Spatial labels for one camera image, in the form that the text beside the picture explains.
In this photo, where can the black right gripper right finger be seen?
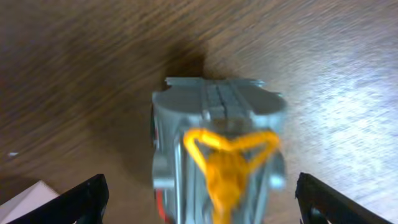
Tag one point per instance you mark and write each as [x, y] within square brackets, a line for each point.
[320, 203]

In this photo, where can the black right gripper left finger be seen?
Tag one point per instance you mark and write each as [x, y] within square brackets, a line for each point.
[84, 204]

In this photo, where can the fire truck with yellow ladder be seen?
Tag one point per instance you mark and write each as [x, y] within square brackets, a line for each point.
[217, 150]

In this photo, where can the pink cardboard box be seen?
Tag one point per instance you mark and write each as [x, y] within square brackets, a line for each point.
[26, 201]

